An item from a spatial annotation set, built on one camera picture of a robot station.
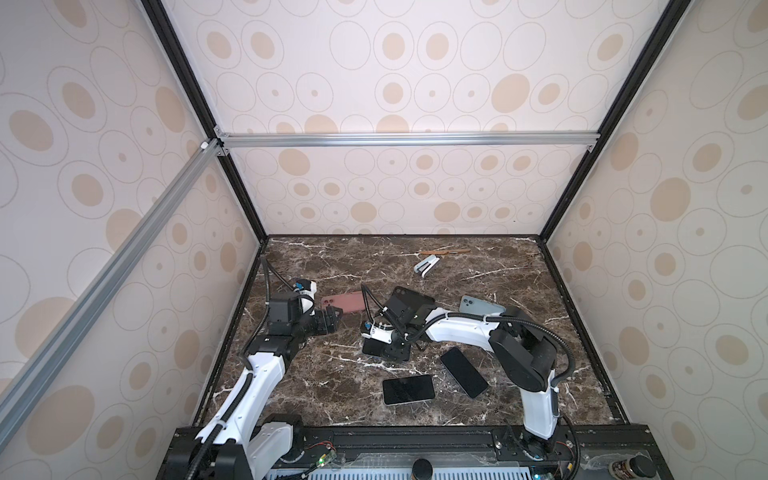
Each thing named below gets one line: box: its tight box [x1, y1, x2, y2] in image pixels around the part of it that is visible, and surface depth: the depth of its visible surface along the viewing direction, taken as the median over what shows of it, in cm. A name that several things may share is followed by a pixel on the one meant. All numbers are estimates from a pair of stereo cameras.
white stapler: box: [414, 254, 441, 278], surface depth 111 cm
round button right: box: [609, 455, 658, 480], surface depth 66 cm
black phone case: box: [387, 286, 437, 314], surface depth 76 cm
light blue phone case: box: [459, 295, 506, 315], surface depth 102 cm
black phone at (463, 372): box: [440, 347, 489, 399], surface depth 87 cm
